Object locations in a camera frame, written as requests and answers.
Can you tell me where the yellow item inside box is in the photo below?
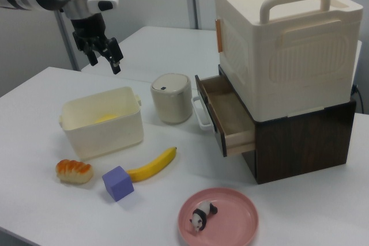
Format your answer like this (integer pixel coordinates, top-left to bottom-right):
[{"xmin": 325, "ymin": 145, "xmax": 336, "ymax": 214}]
[{"xmin": 94, "ymin": 113, "xmax": 119, "ymax": 124}]

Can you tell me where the small cream lidded trash can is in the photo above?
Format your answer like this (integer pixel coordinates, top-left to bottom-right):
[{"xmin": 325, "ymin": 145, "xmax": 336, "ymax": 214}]
[{"xmin": 150, "ymin": 73, "xmax": 193, "ymax": 125}]

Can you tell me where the panda figurine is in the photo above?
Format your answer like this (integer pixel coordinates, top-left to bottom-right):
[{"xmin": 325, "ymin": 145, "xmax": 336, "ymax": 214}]
[{"xmin": 189, "ymin": 200, "xmax": 219, "ymax": 234}]

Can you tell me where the grey metal post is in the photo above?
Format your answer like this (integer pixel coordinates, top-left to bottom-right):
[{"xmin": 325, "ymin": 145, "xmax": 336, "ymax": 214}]
[{"xmin": 53, "ymin": 9, "xmax": 81, "ymax": 71}]

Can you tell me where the cream plastic box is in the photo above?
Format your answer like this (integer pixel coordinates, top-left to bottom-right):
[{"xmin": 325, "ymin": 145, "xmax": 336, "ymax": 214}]
[{"xmin": 59, "ymin": 86, "xmax": 144, "ymax": 161}]

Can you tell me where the yellow banana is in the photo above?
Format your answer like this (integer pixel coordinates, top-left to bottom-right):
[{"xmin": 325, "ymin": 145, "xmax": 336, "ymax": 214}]
[{"xmin": 126, "ymin": 146, "xmax": 178, "ymax": 183}]

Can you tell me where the toy bread roll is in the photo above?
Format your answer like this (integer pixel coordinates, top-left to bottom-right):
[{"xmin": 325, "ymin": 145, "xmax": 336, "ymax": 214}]
[{"xmin": 55, "ymin": 158, "xmax": 95, "ymax": 184}]

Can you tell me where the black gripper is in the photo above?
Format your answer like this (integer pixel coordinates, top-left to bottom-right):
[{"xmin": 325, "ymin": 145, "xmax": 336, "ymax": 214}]
[{"xmin": 70, "ymin": 13, "xmax": 125, "ymax": 75}]

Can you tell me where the wooden drawer with white handle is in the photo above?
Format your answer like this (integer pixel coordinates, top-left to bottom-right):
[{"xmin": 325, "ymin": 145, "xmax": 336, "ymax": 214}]
[{"xmin": 191, "ymin": 74, "xmax": 257, "ymax": 158}]

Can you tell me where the purple cube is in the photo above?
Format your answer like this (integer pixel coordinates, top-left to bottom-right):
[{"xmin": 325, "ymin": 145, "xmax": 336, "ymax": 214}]
[{"xmin": 101, "ymin": 165, "xmax": 135, "ymax": 202}]

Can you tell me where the dark wood cabinet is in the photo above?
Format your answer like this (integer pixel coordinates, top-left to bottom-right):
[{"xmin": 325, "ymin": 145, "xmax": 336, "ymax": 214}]
[{"xmin": 217, "ymin": 64, "xmax": 357, "ymax": 186}]

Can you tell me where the pink plate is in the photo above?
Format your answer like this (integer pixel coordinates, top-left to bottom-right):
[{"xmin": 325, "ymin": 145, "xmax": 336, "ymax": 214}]
[{"xmin": 177, "ymin": 187, "xmax": 259, "ymax": 246}]

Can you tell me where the black cable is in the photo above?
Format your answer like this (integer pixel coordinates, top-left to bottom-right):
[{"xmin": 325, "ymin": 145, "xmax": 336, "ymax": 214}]
[{"xmin": 350, "ymin": 84, "xmax": 364, "ymax": 113}]

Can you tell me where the large cream storage box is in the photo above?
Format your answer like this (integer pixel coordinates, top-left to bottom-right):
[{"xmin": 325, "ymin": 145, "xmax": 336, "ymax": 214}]
[{"xmin": 213, "ymin": 0, "xmax": 364, "ymax": 119}]

